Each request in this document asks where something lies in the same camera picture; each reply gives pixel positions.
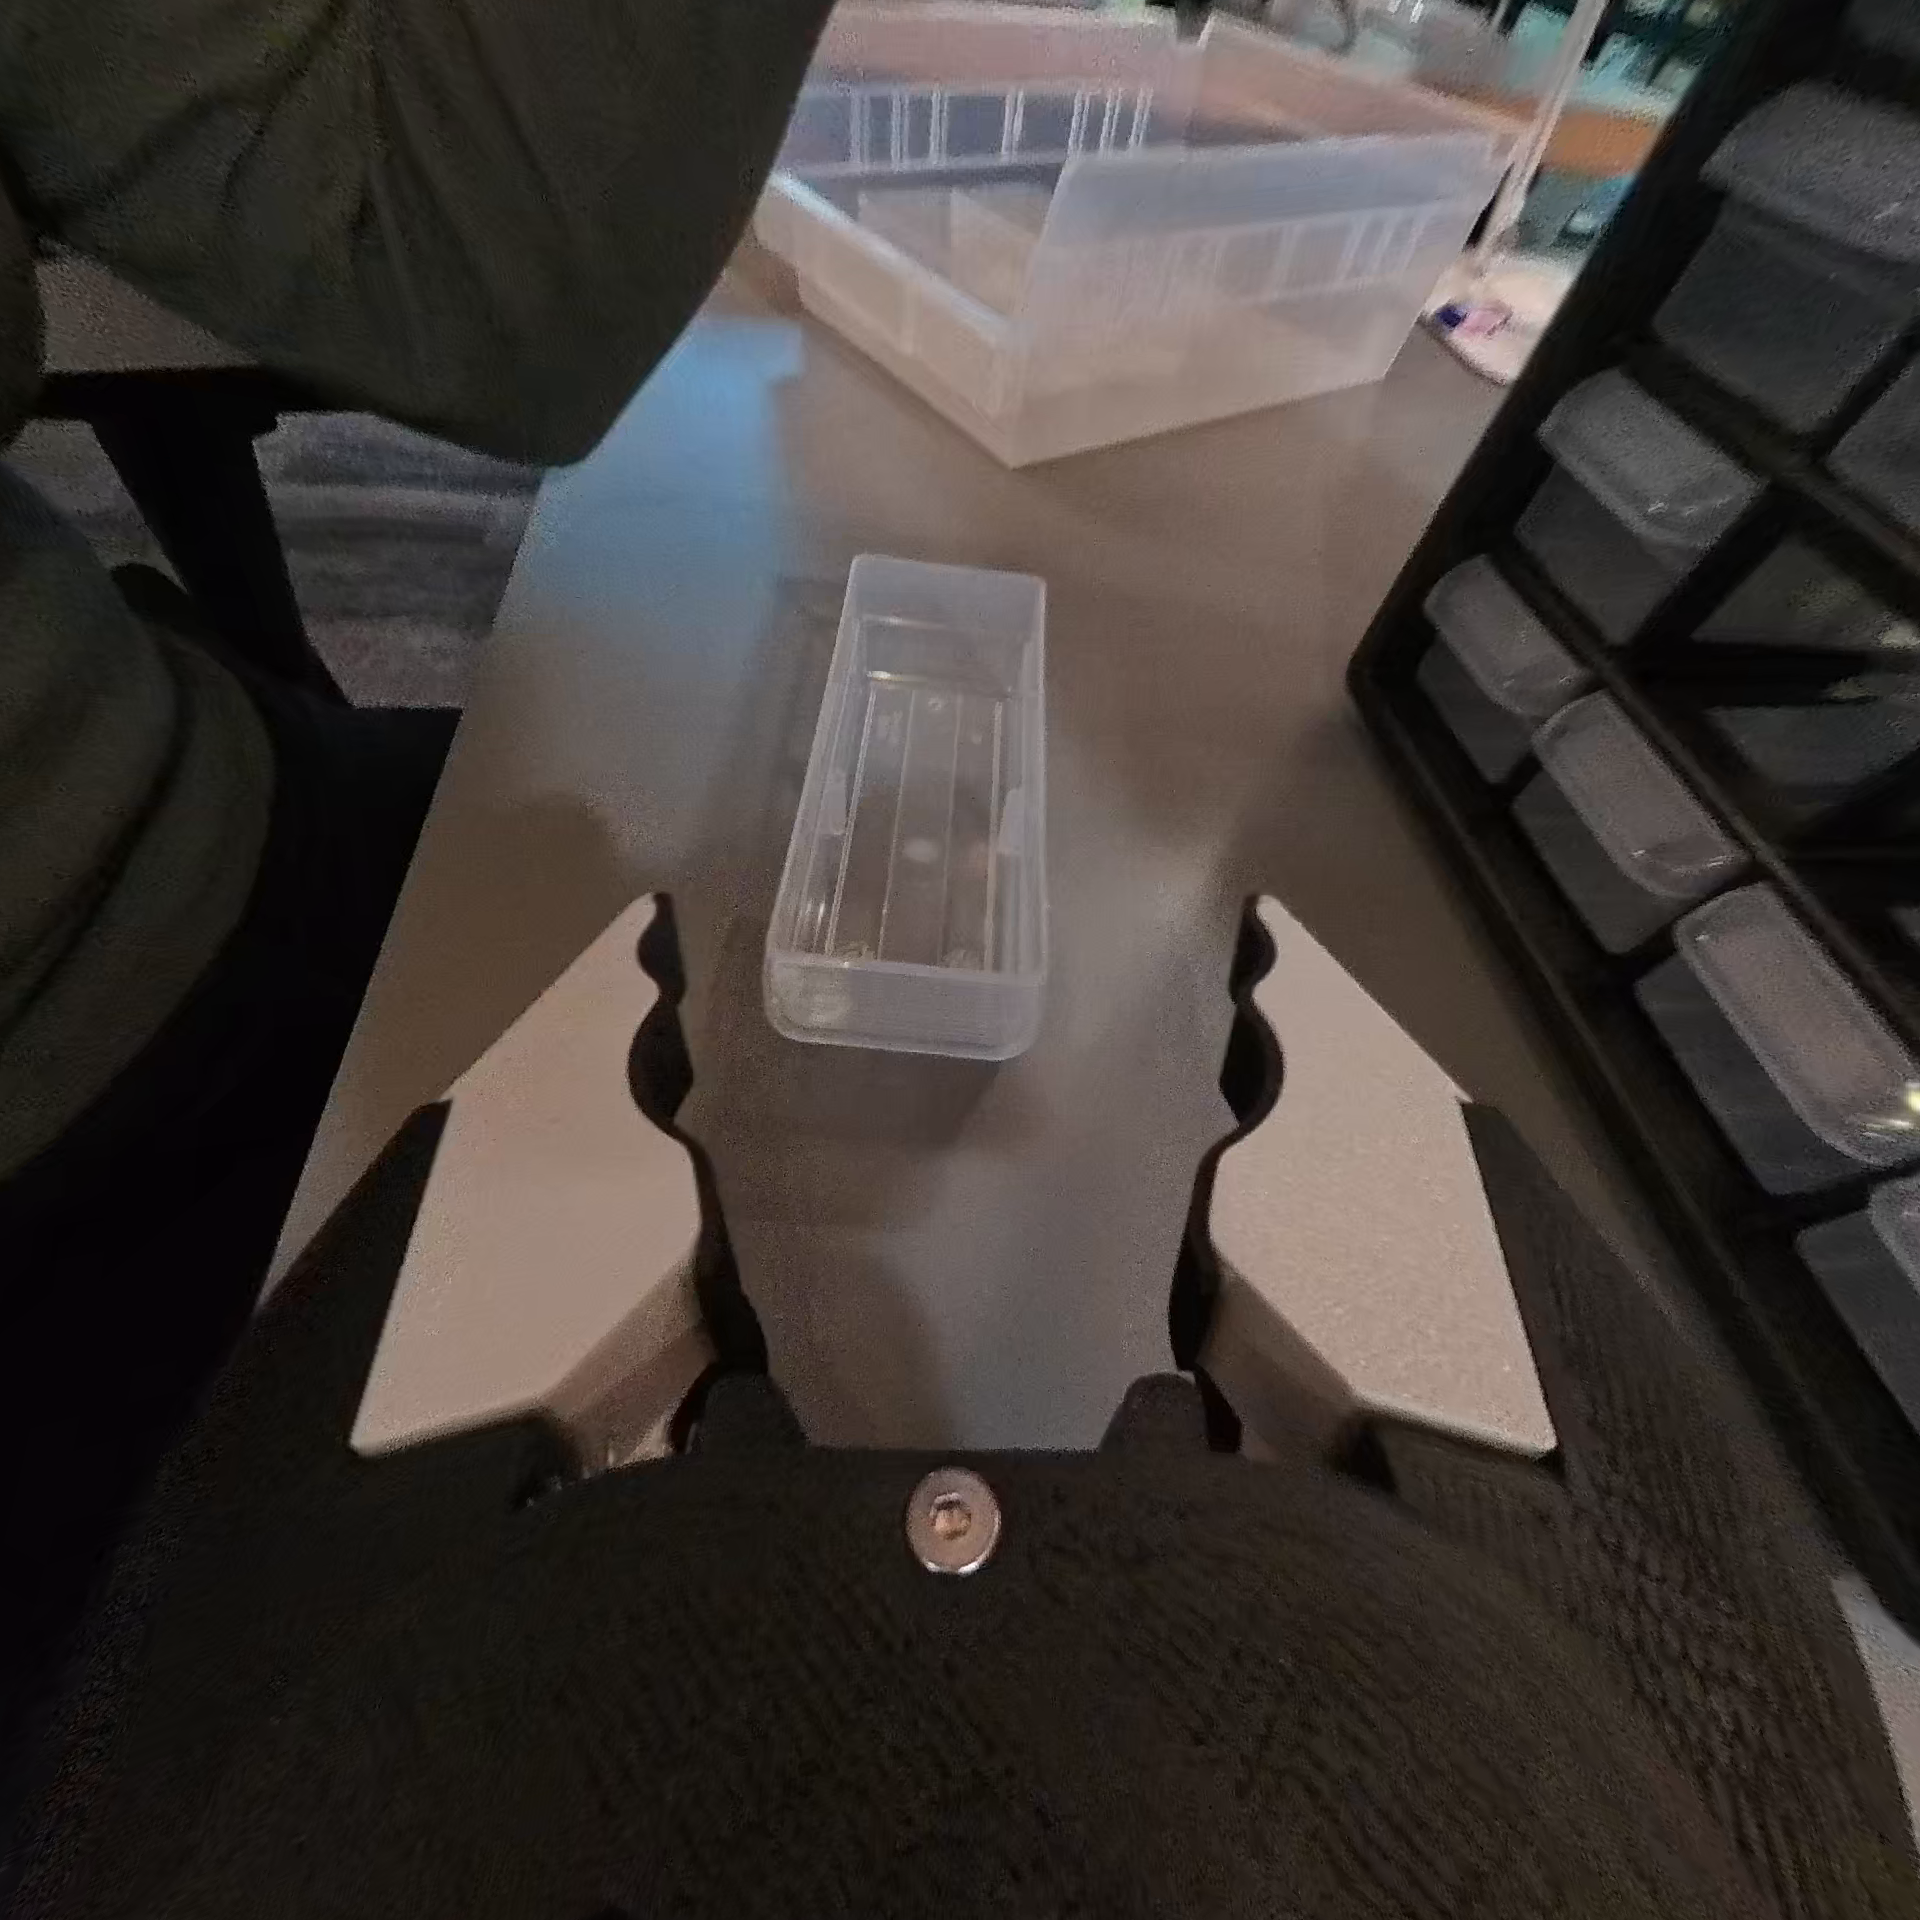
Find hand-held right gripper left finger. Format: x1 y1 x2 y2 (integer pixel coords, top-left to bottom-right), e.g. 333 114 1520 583
348 893 774 1470

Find person's olive jacket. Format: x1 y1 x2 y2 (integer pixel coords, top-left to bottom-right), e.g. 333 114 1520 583
0 462 283 1191

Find person's legs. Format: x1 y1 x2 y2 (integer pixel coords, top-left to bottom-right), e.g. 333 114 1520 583
0 571 460 1729

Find large clear plastic bin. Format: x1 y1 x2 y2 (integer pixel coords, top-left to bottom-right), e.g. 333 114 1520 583
751 7 1519 470

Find set of clear cabinet drawers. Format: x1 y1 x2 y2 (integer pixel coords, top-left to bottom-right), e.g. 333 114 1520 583
1416 75 1920 1399

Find person's left forearm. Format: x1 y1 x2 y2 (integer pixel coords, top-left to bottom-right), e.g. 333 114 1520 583
0 0 838 470

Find small clear plastic drawer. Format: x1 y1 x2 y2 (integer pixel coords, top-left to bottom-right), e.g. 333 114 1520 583
763 553 1050 1065
817 182 962 306

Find black drawer cabinet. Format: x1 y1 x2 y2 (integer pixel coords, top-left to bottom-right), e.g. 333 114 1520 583
1344 0 1920 1638

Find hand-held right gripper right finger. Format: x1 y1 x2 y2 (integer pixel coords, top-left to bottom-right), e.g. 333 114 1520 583
1175 893 1563 1470

